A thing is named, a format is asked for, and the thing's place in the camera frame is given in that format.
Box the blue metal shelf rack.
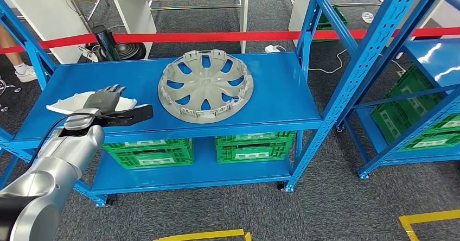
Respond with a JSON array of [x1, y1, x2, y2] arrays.
[[0, 0, 429, 208], [336, 0, 460, 180]]

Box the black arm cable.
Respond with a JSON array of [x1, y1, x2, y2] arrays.
[[28, 112, 135, 166]]

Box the person's shoe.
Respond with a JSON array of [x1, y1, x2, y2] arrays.
[[14, 65, 38, 84]]

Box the chrome metal frame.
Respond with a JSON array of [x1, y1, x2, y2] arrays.
[[57, 0, 110, 31]]

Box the red barrier tape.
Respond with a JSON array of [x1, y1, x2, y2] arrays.
[[0, 27, 460, 55]]

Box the white power cable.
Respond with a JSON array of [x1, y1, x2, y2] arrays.
[[308, 48, 407, 78]]

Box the white cabinet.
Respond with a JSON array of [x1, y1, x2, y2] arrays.
[[0, 0, 91, 65]]

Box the grey plastic hubcap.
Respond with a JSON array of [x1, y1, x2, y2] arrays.
[[157, 48, 254, 124]]

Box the black stanchion base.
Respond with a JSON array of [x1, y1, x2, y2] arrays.
[[97, 42, 147, 62]]

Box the black stanchion post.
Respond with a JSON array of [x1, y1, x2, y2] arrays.
[[92, 25, 121, 62]]

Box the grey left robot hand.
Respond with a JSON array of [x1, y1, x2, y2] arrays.
[[83, 85, 127, 113]]

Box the chrome chair base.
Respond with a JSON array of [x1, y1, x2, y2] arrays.
[[0, 78, 22, 112]]

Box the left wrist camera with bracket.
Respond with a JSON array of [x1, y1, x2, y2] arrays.
[[95, 104, 155, 128]]

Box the person's leg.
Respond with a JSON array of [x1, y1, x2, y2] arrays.
[[0, 25, 27, 67]]

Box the white plastic shell part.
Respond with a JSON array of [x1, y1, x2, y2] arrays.
[[46, 91, 139, 116]]

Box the white power adapter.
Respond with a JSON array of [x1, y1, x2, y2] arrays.
[[78, 45, 98, 63]]

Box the green plastic crate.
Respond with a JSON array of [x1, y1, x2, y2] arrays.
[[113, 147, 195, 170], [370, 100, 460, 152], [214, 130, 297, 149], [102, 138, 193, 157], [384, 63, 460, 137], [216, 140, 296, 164], [311, 4, 349, 43]]

